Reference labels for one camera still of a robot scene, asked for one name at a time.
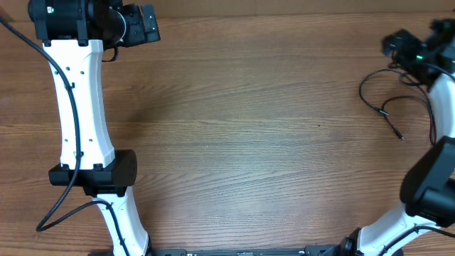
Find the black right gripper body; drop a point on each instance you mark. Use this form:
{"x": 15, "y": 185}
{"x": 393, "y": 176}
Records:
{"x": 414, "y": 54}

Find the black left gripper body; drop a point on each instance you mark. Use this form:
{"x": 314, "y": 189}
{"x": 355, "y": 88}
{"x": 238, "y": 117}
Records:
{"x": 135, "y": 31}

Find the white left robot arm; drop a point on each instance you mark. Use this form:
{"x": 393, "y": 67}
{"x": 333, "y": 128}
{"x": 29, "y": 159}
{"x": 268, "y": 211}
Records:
{"x": 75, "y": 34}

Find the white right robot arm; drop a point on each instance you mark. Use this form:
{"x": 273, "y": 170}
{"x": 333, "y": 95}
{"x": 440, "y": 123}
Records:
{"x": 427, "y": 190}

